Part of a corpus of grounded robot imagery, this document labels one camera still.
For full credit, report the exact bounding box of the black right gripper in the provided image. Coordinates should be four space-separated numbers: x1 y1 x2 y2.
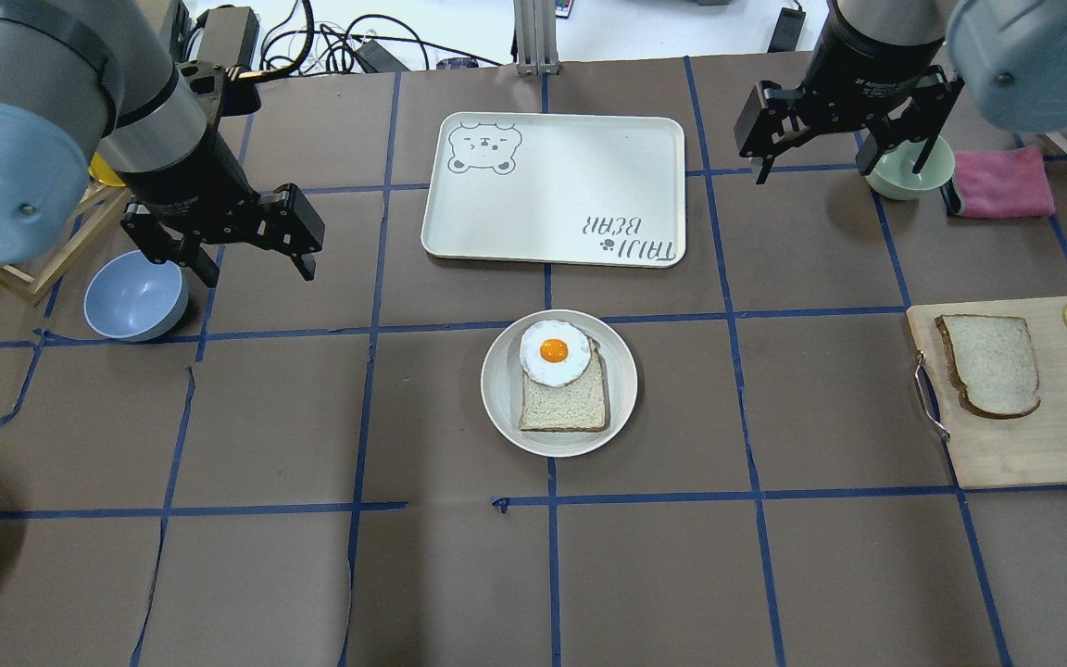
735 67 964 185

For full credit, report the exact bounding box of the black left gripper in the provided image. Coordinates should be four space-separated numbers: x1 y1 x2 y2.
121 184 327 290

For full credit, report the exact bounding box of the bread slice with dark crust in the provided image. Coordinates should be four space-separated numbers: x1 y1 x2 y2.
935 315 1041 419

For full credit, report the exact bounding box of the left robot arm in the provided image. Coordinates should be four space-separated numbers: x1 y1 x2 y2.
0 1 325 287

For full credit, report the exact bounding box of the yellow object behind arm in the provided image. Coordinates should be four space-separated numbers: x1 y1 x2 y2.
87 153 126 187

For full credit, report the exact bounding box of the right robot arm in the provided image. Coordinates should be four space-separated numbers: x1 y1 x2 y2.
734 1 1067 182

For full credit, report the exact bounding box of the white round plate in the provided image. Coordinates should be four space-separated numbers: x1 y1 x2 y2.
480 309 639 459

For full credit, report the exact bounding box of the bread slice on plate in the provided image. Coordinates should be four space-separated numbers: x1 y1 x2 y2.
517 336 609 434

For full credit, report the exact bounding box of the green bowl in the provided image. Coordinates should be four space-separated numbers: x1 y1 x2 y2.
865 136 956 201

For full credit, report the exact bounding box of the blue bowl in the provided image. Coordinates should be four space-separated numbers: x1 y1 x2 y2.
83 250 189 343

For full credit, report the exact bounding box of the pink folded cloth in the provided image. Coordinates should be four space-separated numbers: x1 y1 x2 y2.
939 146 1056 220

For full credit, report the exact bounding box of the black power adapter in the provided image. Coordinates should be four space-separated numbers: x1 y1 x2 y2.
192 6 261 70

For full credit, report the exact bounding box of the wooden rack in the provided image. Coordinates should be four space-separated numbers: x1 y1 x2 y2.
0 182 132 307

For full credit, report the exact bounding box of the cream bear serving tray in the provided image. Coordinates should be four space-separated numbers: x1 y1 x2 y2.
421 111 687 269

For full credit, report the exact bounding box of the wooden cutting board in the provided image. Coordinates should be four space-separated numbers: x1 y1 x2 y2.
907 296 1067 489

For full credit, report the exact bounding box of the fried egg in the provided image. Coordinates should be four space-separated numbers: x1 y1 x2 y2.
517 320 592 388

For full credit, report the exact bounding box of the black cables bundle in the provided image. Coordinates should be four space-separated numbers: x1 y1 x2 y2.
260 0 501 75

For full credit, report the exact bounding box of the aluminium frame post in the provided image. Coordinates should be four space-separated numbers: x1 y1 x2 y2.
513 0 560 77

